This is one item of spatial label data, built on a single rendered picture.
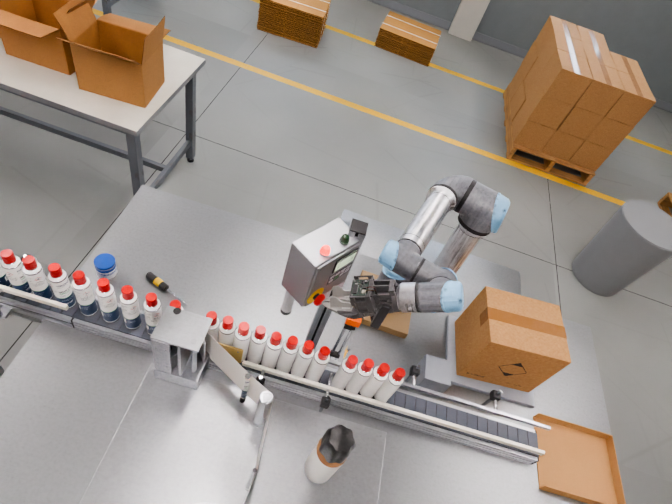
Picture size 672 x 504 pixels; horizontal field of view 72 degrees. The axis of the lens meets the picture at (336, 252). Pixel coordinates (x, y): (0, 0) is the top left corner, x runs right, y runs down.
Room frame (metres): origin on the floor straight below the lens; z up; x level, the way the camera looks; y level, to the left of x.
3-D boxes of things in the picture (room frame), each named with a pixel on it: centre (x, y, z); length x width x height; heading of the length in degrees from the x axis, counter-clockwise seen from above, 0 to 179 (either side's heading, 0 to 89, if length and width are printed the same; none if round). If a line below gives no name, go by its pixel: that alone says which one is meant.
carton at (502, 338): (1.10, -0.73, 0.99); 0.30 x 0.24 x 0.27; 98
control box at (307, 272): (0.80, 0.03, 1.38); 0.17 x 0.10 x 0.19; 150
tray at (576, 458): (0.80, -1.08, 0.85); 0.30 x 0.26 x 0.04; 95
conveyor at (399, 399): (0.72, -0.09, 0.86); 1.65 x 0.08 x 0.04; 95
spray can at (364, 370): (0.74, -0.22, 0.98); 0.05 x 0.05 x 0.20
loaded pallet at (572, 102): (4.52, -1.53, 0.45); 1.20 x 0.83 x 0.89; 4
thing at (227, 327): (0.70, 0.23, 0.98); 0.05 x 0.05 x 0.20
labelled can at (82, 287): (0.66, 0.70, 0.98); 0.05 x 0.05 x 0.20
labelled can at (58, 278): (0.65, 0.77, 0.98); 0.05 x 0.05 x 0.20
